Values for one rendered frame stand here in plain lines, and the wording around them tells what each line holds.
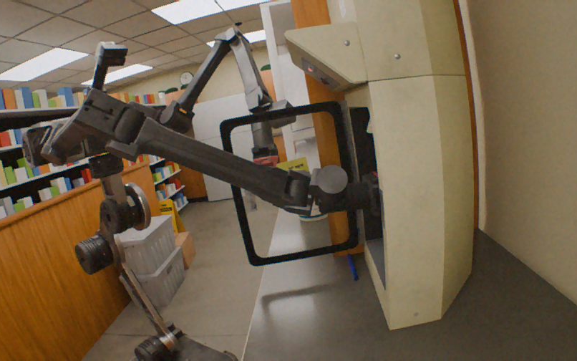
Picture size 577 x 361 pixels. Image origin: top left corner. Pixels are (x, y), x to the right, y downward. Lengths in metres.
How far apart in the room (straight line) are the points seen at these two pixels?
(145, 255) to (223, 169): 2.06
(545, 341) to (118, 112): 0.90
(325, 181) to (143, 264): 2.25
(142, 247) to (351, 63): 2.31
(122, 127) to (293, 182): 0.36
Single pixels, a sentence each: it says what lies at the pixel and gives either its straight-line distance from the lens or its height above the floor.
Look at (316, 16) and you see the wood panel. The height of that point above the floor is 1.63.
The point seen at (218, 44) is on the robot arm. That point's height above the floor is 1.69.
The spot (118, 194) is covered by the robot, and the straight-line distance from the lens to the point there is 1.24.
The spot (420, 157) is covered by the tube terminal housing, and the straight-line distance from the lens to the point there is 0.53.
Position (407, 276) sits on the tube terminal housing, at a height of 1.06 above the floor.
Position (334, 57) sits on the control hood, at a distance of 0.49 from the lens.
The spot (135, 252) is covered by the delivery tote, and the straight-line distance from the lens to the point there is 2.66.
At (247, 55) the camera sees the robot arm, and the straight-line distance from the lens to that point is 1.09.
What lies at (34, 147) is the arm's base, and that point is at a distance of 1.07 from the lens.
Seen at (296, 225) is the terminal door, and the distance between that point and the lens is 0.83.
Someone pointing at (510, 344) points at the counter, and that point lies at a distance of 0.66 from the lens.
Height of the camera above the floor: 1.39
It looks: 13 degrees down
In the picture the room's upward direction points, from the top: 10 degrees counter-clockwise
